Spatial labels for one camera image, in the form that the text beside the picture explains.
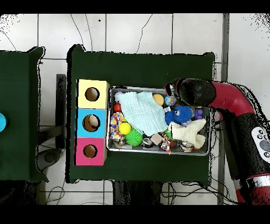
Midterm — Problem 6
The large multicoloured patterned cloth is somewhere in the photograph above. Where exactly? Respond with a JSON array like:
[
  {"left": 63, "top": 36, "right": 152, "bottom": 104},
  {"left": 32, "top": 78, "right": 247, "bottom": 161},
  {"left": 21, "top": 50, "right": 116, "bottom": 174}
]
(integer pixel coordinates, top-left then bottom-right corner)
[{"left": 109, "top": 111, "right": 125, "bottom": 140}]

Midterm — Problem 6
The green spiky ball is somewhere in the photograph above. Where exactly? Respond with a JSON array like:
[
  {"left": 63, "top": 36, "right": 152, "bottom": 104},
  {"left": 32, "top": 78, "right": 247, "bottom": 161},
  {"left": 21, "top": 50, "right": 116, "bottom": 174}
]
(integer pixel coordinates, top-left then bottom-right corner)
[{"left": 124, "top": 128, "right": 143, "bottom": 147}]

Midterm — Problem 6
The blue cup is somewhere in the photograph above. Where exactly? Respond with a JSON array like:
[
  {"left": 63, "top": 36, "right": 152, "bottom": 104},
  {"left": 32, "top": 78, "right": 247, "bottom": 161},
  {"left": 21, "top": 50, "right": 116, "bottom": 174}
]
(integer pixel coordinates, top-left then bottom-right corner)
[{"left": 0, "top": 113, "right": 7, "bottom": 133}]

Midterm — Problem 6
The blue spiky toy with eyes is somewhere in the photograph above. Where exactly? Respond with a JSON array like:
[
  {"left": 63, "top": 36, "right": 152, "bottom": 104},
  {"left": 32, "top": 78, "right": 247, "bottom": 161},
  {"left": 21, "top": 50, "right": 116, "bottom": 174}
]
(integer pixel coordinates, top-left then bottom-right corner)
[{"left": 165, "top": 105, "right": 194, "bottom": 125}]

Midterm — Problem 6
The orange foam ball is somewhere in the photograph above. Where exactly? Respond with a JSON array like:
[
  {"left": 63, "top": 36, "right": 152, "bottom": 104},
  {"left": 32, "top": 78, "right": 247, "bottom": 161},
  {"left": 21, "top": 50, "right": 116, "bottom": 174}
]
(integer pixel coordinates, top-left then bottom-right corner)
[{"left": 152, "top": 93, "right": 165, "bottom": 106}]

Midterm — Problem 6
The shallow wire mesh bin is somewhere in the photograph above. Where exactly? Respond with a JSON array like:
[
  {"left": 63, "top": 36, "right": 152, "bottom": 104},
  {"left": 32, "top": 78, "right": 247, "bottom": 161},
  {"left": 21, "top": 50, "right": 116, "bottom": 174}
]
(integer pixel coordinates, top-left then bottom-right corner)
[{"left": 106, "top": 85, "right": 212, "bottom": 156}]

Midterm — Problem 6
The wooden box with three holes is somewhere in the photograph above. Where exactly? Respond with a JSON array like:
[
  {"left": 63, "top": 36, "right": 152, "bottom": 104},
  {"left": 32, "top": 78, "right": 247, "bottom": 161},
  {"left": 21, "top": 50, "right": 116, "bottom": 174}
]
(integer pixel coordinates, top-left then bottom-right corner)
[{"left": 73, "top": 79, "right": 110, "bottom": 166}]

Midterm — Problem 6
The globe print ball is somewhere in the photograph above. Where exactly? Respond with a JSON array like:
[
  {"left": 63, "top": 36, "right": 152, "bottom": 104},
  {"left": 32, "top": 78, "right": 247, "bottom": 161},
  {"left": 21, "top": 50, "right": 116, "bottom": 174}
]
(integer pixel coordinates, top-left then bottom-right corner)
[{"left": 164, "top": 95, "right": 177, "bottom": 107}]

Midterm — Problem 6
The mint green waffle cloth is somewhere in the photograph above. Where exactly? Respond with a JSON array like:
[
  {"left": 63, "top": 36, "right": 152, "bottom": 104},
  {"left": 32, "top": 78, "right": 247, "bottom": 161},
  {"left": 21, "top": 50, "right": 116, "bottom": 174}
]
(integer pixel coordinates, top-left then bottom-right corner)
[{"left": 115, "top": 91, "right": 169, "bottom": 137}]

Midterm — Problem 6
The smooth yellow ball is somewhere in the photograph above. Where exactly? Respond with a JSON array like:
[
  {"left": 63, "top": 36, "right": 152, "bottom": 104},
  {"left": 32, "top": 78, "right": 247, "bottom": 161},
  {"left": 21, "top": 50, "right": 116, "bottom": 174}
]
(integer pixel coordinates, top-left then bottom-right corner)
[{"left": 118, "top": 122, "right": 132, "bottom": 135}]

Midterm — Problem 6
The dark green table cloth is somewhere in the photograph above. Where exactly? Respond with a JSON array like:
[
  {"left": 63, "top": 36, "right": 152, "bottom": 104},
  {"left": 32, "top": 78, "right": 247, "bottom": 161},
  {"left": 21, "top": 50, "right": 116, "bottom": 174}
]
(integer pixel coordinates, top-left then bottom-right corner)
[{"left": 65, "top": 44, "right": 216, "bottom": 186}]

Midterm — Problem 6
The cream waffle cloth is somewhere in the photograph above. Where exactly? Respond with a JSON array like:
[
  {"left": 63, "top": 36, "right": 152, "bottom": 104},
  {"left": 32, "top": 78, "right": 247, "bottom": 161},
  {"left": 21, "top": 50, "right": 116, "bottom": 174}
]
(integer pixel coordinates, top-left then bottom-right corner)
[{"left": 168, "top": 118, "right": 207, "bottom": 148}]

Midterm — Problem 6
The green cloth covered side table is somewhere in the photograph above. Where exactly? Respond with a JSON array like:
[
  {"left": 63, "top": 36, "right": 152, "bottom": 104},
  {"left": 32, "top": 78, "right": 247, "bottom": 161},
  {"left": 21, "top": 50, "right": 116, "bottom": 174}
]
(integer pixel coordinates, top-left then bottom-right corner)
[{"left": 0, "top": 46, "right": 49, "bottom": 183}]

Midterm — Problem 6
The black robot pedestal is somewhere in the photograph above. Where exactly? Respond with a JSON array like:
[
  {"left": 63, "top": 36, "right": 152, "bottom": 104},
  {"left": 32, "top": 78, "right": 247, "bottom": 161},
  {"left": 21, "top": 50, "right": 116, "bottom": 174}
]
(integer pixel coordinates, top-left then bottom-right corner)
[{"left": 112, "top": 180, "right": 163, "bottom": 205}]

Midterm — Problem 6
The small knotted multicoloured cloth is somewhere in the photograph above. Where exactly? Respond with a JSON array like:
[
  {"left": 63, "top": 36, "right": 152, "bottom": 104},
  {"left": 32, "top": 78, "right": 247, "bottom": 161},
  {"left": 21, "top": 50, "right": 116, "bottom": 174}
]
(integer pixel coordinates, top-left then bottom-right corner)
[{"left": 159, "top": 135, "right": 172, "bottom": 155}]

